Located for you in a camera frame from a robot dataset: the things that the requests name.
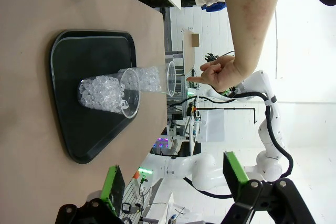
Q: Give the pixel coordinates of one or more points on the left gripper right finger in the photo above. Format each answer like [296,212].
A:
[236,179]

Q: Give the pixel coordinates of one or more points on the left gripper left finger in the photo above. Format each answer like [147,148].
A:
[115,192]

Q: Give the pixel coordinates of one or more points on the iced clear plastic cup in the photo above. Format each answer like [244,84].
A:
[152,79]
[102,93]

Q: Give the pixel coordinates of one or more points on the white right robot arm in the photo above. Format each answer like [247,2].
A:
[202,171]

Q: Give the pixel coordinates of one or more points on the person's right forearm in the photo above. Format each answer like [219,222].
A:
[249,30]

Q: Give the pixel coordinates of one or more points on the person's right hand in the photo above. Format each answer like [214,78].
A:
[223,74]

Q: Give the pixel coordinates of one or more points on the white hanging sheet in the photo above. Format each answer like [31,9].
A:
[214,125]

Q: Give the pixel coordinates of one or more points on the black plastic serving tray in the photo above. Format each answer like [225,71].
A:
[86,129]

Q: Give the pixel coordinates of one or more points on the brown cardboard box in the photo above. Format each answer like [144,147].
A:
[195,40]

